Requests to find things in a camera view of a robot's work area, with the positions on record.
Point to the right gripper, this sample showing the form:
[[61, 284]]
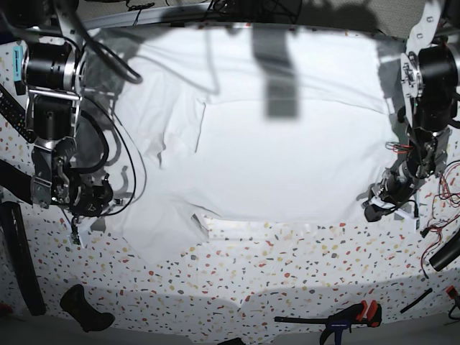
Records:
[[88, 199]]

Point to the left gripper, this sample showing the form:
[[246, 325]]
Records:
[[375, 209]]

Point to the white T-shirt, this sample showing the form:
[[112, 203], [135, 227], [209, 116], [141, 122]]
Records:
[[246, 125]]

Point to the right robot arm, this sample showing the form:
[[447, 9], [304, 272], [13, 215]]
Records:
[[51, 71]]

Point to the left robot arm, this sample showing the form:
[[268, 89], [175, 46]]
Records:
[[429, 70]]

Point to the black flat box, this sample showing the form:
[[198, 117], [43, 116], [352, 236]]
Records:
[[16, 182]]

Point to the long black tube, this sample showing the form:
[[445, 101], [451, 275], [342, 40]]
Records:
[[18, 249]]

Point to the black cylinder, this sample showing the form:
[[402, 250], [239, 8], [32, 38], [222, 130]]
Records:
[[446, 254]]

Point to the small black rod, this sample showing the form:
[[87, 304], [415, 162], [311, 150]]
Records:
[[416, 301]]

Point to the black TV remote control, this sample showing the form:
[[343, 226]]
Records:
[[14, 113]]

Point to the small orange black clip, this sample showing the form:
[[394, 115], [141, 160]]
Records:
[[451, 291]]

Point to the black orange bar clamp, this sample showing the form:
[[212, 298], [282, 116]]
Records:
[[334, 325]]

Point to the blue highlighter marker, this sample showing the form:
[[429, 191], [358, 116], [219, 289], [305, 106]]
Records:
[[17, 70]]

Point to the terrazzo patterned tablecloth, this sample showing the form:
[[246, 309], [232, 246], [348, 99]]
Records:
[[235, 284]]

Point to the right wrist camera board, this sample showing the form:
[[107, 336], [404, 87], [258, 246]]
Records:
[[75, 239]]

